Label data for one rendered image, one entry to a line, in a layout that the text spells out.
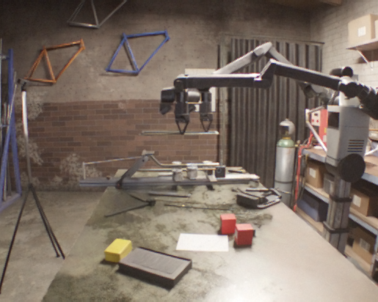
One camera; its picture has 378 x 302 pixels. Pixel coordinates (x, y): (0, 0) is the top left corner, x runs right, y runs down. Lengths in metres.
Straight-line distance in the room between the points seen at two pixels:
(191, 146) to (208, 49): 1.40
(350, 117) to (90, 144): 3.51
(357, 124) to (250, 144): 2.54
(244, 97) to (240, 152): 0.72
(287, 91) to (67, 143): 3.15
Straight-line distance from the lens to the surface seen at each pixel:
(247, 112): 3.89
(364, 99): 1.40
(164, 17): 4.27
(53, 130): 4.42
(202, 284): 0.70
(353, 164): 1.58
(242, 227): 0.88
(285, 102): 4.01
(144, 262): 0.75
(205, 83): 1.33
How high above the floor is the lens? 1.29
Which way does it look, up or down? 10 degrees down
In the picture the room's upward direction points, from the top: straight up
